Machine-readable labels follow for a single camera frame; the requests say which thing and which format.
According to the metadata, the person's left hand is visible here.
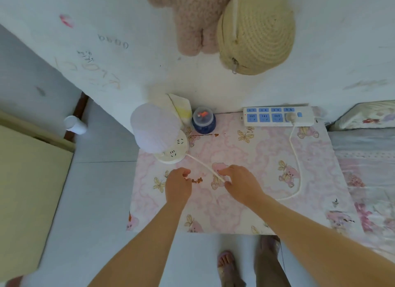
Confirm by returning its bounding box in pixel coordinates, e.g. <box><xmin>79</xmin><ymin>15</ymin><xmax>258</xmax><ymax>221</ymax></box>
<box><xmin>165</xmin><ymin>168</ymin><xmax>192</xmax><ymax>204</ymax></box>

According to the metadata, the person's right hand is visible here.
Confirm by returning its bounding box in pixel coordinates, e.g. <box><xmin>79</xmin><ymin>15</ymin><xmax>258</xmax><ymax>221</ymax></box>
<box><xmin>218</xmin><ymin>165</ymin><xmax>266</xmax><ymax>207</ymax></box>

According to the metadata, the white lamp power cable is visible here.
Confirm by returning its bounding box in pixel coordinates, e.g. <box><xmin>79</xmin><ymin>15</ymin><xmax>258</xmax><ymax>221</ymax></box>
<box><xmin>185</xmin><ymin>121</ymin><xmax>303</xmax><ymax>202</ymax></box>

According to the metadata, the person's right forearm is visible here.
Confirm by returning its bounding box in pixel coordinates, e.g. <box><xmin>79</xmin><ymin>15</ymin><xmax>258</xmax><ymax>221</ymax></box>
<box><xmin>247</xmin><ymin>194</ymin><xmax>395</xmax><ymax>287</ymax></box>

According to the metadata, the person's left forearm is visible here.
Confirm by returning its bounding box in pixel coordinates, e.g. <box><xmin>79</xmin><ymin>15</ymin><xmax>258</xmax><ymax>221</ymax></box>
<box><xmin>88</xmin><ymin>200</ymin><xmax>186</xmax><ymax>287</ymax></box>

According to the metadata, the pink patterned table cover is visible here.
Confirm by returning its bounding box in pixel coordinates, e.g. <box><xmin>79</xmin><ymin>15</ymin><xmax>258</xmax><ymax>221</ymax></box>
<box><xmin>127</xmin><ymin>112</ymin><xmax>365</xmax><ymax>235</ymax></box>

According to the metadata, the blue jar with clear lid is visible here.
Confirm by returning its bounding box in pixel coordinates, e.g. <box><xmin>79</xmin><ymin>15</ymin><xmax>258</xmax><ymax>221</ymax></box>
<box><xmin>192</xmin><ymin>107</ymin><xmax>216</xmax><ymax>135</ymax></box>

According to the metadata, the white table lamp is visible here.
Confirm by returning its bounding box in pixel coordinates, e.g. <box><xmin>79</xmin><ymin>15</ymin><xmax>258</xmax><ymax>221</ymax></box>
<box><xmin>130</xmin><ymin>103</ymin><xmax>189</xmax><ymax>165</ymax></box>

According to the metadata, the white and yellow tissue pack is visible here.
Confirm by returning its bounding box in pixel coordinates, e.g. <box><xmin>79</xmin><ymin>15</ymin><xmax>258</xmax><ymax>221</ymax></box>
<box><xmin>154</xmin><ymin>94</ymin><xmax>193</xmax><ymax>127</ymax></box>

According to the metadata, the white and blue power strip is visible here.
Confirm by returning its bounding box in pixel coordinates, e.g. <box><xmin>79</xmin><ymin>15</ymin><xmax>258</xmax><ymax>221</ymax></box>
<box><xmin>243</xmin><ymin>106</ymin><xmax>315</xmax><ymax>127</ymax></box>

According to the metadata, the person's brown trouser leg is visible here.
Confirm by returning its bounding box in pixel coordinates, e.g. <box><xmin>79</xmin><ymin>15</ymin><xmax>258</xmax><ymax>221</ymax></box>
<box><xmin>254</xmin><ymin>235</ymin><xmax>292</xmax><ymax>287</ymax></box>

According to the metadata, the white plastic cup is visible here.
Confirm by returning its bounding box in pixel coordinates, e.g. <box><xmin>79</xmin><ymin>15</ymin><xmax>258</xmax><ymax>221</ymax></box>
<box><xmin>64</xmin><ymin>115</ymin><xmax>88</xmax><ymax>135</ymax></box>

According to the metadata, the floral bed sheet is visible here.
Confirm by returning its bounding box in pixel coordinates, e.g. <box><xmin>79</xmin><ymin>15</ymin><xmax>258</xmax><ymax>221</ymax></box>
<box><xmin>326</xmin><ymin>128</ymin><xmax>395</xmax><ymax>255</ymax></box>

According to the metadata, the woven straw bag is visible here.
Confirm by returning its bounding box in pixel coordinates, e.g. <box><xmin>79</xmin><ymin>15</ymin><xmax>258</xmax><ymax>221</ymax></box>
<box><xmin>217</xmin><ymin>0</ymin><xmax>296</xmax><ymax>76</ymax></box>

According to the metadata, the floral pillow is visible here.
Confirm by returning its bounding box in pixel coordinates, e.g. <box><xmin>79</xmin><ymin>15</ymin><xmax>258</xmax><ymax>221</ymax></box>
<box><xmin>328</xmin><ymin>100</ymin><xmax>395</xmax><ymax>132</ymax></box>

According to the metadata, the yellow cabinet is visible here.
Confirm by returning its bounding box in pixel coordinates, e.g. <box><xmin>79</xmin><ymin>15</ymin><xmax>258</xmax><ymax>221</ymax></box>
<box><xmin>0</xmin><ymin>110</ymin><xmax>76</xmax><ymax>282</ymax></box>

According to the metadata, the pink plush toy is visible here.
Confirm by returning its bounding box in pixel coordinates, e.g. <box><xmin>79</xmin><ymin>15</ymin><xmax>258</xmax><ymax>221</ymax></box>
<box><xmin>143</xmin><ymin>0</ymin><xmax>236</xmax><ymax>56</ymax></box>

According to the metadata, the brown wooden post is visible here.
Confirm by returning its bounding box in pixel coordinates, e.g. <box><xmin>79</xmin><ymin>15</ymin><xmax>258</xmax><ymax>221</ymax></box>
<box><xmin>64</xmin><ymin>92</ymin><xmax>90</xmax><ymax>143</ymax></box>

